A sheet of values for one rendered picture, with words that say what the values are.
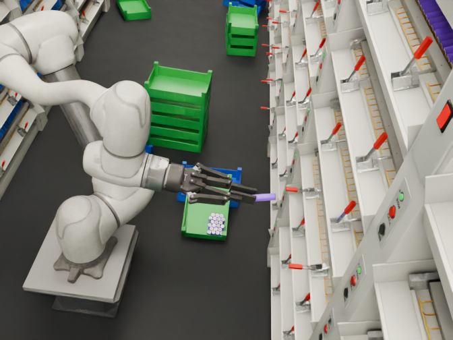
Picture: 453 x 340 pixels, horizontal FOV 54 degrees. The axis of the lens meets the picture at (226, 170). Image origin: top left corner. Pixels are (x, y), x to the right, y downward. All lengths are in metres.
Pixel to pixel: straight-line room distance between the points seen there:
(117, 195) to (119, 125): 0.63
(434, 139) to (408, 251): 0.18
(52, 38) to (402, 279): 1.19
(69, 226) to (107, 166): 0.46
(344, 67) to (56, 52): 0.86
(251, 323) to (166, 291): 0.37
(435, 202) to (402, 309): 0.20
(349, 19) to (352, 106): 0.26
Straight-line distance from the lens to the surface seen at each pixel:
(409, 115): 0.75
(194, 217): 2.09
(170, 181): 1.13
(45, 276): 1.75
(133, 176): 1.13
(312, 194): 1.36
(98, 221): 1.56
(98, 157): 1.13
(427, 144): 0.63
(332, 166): 1.19
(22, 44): 1.49
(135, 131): 1.03
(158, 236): 2.07
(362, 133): 1.00
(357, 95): 1.10
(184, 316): 1.87
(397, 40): 0.93
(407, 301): 0.75
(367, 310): 0.85
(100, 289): 1.68
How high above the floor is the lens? 1.68
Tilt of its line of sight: 45 degrees down
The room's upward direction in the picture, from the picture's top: 8 degrees clockwise
